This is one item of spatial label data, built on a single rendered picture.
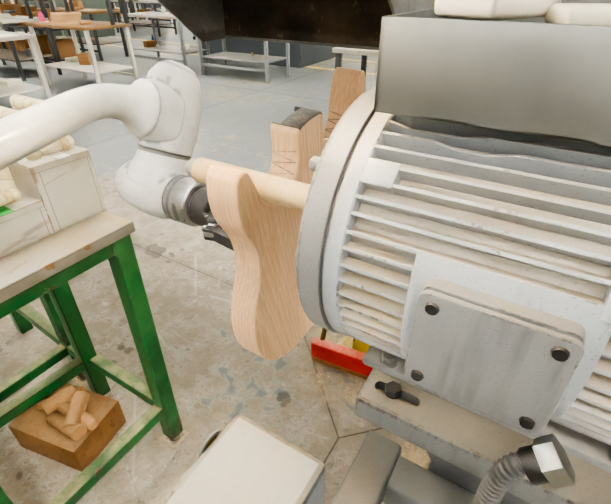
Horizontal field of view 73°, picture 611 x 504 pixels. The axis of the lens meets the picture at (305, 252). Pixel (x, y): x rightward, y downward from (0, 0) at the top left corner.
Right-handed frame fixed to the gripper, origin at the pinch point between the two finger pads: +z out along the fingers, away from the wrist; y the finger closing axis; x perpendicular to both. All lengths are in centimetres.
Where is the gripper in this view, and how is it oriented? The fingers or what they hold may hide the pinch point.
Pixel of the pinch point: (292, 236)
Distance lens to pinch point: 69.7
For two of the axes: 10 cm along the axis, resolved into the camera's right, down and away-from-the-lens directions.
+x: -0.5, -7.7, -6.4
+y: -5.2, 5.6, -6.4
